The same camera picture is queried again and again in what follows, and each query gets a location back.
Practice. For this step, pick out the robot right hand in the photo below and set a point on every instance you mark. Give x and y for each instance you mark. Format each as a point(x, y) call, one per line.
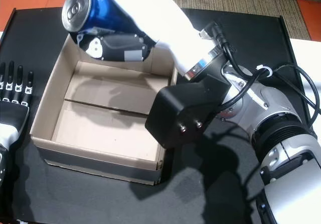
point(165, 20)

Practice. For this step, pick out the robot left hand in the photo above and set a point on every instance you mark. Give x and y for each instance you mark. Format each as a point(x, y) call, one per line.
point(12, 118)

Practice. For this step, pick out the blue drink can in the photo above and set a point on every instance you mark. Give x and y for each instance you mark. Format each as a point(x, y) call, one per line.
point(100, 10)

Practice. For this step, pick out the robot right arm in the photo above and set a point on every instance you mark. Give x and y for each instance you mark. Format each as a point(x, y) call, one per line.
point(283, 143)

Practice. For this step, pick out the open cardboard box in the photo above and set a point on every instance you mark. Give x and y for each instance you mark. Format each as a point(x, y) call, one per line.
point(105, 133)

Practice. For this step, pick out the white side table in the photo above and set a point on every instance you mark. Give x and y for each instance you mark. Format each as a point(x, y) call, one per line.
point(309, 65)

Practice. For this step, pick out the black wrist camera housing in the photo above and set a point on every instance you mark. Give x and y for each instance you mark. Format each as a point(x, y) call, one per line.
point(180, 113)

